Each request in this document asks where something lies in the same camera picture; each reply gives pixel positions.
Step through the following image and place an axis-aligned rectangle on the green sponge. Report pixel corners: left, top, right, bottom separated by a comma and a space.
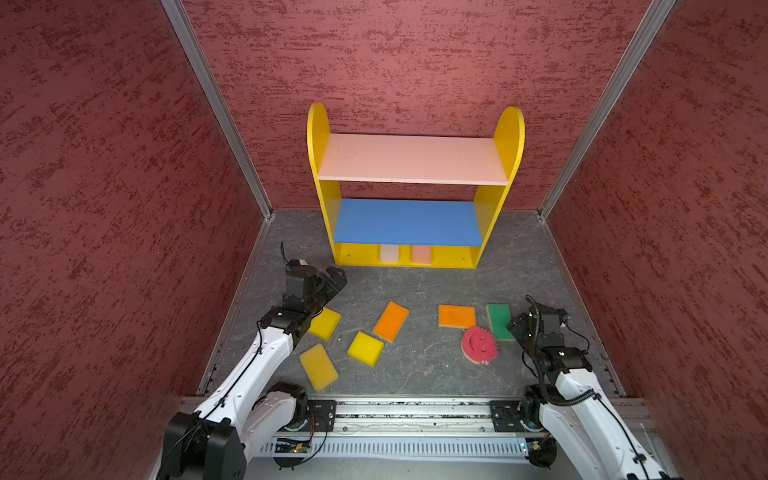
486, 304, 515, 341

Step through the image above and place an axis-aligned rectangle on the cream white sponge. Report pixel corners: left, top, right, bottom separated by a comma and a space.
379, 244, 400, 264

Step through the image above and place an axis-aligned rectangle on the salmon pink sponge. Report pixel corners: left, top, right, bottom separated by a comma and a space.
411, 245, 433, 265

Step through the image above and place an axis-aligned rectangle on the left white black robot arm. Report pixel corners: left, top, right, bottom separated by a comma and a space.
156, 259, 347, 479

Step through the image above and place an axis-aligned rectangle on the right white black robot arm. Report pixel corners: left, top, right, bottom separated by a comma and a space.
507, 295, 672, 479

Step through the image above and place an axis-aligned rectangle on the yellow shelf unit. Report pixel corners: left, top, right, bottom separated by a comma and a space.
307, 103, 526, 269

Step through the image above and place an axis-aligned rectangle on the yellow sponge near left gripper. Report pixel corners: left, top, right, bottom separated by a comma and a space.
308, 308, 342, 341

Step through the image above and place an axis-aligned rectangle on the pink round smiley sponge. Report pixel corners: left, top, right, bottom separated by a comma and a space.
461, 326, 498, 365

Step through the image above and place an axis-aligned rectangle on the large yellow sponge front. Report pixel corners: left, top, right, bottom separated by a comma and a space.
299, 344, 339, 392

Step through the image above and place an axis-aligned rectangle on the small yellow square sponge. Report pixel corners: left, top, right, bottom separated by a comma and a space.
347, 332, 385, 368

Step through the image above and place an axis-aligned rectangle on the orange sponge left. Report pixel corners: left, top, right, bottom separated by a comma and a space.
373, 301, 410, 343

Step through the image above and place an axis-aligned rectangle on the orange sponge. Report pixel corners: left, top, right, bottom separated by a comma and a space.
373, 301, 410, 343
438, 304, 476, 329

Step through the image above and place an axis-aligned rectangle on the orange sponge right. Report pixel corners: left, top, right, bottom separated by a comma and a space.
438, 304, 476, 329

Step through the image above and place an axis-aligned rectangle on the right circuit board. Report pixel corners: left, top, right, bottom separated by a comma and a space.
526, 438, 558, 469

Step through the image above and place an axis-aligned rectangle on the circuit board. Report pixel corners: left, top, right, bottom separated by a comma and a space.
526, 438, 558, 469
273, 438, 313, 456

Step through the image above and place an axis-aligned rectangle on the left circuit board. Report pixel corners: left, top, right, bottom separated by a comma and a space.
273, 438, 313, 456

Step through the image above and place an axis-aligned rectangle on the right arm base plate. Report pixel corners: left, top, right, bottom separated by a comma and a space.
489, 400, 543, 433

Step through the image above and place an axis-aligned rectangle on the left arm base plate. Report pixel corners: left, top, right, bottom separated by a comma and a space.
301, 399, 338, 432

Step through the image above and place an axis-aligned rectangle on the aluminium front rail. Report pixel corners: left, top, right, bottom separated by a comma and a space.
170, 395, 655, 436

